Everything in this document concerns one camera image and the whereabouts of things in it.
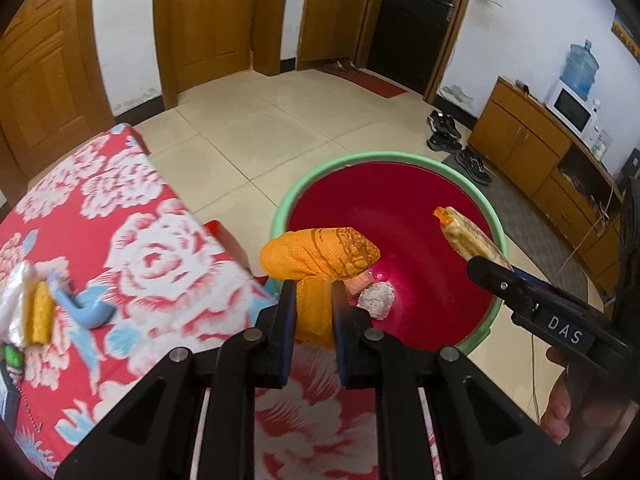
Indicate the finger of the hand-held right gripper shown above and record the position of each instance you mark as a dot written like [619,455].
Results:
[550,292]
[500,282]

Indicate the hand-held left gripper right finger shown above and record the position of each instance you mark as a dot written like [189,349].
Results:
[340,345]

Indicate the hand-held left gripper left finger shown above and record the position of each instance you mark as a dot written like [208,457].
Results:
[287,342]

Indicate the white paper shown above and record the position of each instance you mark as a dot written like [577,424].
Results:
[377,301]

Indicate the orange patterned cloth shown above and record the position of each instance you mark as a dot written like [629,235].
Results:
[320,255]

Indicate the green basin with red inside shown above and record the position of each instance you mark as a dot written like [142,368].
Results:
[400,220]

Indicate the yellow foam net sleeve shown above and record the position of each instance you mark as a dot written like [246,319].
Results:
[42,315]

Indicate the white plastic packaging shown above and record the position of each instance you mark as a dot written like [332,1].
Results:
[15,295]

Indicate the person's right hand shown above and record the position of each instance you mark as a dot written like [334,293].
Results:
[556,410]

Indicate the grey floor mat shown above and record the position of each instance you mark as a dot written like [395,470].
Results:
[530,230]

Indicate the black sneaker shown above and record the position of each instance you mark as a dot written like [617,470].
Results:
[474,166]
[444,143]
[444,124]

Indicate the wooden cabinet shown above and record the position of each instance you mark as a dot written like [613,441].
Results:
[520,140]

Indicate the red floral tablecloth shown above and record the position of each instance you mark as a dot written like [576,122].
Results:
[150,260]

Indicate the white microwave oven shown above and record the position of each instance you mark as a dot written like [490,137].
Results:
[570,107]

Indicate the light blue plastic pipe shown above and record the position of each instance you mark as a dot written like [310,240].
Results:
[90,312]

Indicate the blue water jug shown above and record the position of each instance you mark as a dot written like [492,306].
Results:
[580,67]

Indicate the red door mat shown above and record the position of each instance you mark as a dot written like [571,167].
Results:
[375,85]

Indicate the brown slipper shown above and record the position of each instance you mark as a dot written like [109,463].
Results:
[334,66]
[351,67]

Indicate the black entrance door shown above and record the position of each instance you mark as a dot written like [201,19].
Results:
[410,25]

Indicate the small green plastic object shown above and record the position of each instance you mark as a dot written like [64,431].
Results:
[13,357]

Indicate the arched panel wooden door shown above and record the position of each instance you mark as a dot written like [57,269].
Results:
[45,70]

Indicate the framed wall picture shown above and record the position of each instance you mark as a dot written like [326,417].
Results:
[627,32]

